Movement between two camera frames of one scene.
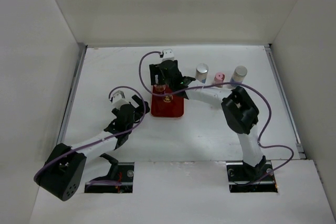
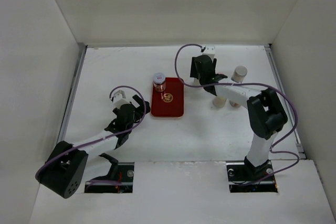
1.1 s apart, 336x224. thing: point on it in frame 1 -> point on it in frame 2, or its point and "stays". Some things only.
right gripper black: (155, 70) -> (193, 72)
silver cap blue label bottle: (239, 74) stays
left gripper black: (139, 102) stays
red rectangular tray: (166, 106) stays
